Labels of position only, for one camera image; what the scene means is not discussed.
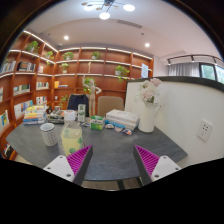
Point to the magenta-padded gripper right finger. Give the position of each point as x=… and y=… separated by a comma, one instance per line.
x=163, y=166

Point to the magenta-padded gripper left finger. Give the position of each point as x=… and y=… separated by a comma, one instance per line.
x=60, y=166

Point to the clear bottle with yellow drink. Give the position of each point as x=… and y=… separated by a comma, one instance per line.
x=71, y=136

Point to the white patterned cup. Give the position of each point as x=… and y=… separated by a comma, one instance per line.
x=49, y=135

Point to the stack of dark books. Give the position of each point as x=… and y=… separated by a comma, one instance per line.
x=56, y=117

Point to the small snack packet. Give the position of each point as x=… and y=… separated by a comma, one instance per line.
x=119, y=129
x=127, y=132
x=109, y=126

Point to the white ceramic vase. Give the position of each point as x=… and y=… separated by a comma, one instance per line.
x=146, y=118

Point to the stack of colourful books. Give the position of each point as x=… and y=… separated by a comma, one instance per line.
x=34, y=116

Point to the green tissue box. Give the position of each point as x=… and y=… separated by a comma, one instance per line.
x=97, y=123

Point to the dark blue chair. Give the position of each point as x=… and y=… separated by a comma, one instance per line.
x=75, y=101

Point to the wooden artist mannequin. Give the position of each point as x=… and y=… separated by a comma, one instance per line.
x=91, y=96

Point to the pink and white flower bunch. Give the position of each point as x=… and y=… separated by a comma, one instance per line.
x=147, y=90

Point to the beige chair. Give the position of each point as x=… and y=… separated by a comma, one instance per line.
x=110, y=104

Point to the grey curtain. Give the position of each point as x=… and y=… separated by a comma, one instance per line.
x=183, y=70

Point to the window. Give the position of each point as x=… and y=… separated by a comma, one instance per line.
x=210, y=71

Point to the wooden shelf unit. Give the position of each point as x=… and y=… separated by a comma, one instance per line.
x=100, y=68

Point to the black ceiling track light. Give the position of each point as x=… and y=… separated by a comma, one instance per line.
x=193, y=56

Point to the round recessed ceiling light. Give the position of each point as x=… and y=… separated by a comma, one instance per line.
x=66, y=37
x=147, y=44

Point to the ceiling air vent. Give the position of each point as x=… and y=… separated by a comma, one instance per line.
x=129, y=23

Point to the multi-bulb ceiling lamp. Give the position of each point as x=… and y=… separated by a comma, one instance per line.
x=104, y=15

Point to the white wall socket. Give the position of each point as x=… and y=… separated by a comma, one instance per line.
x=204, y=130

